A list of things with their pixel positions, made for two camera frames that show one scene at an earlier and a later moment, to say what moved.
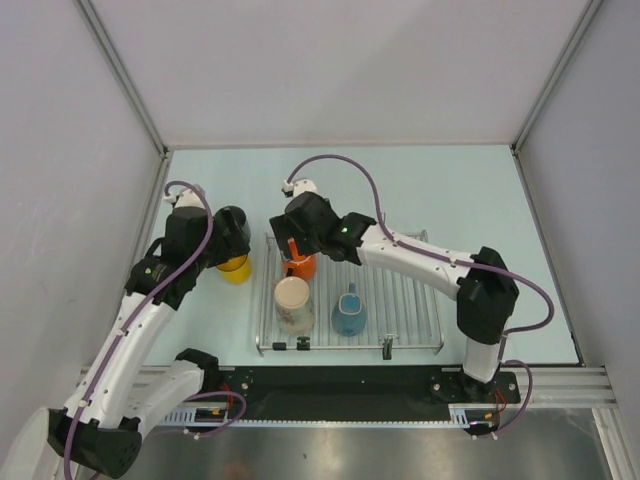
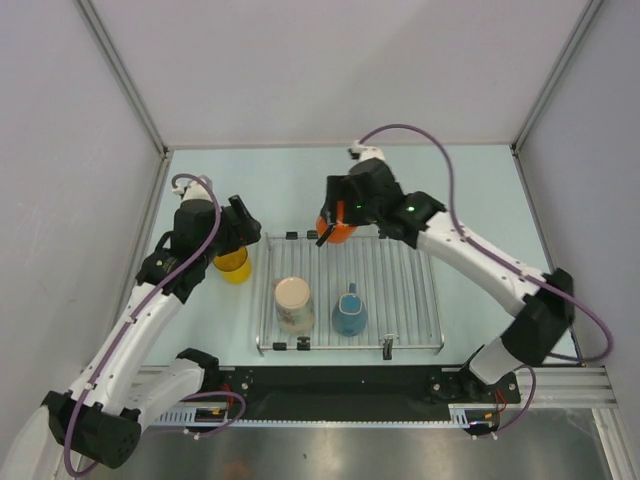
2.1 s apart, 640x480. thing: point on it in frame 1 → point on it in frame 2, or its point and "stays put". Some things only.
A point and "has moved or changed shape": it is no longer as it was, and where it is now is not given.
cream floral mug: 293,305 stays put
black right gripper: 285,227 → 341,187
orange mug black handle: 302,266 has moved or changed shape
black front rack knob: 303,345 stays put
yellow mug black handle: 236,271 stays put
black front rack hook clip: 387,348 stays put
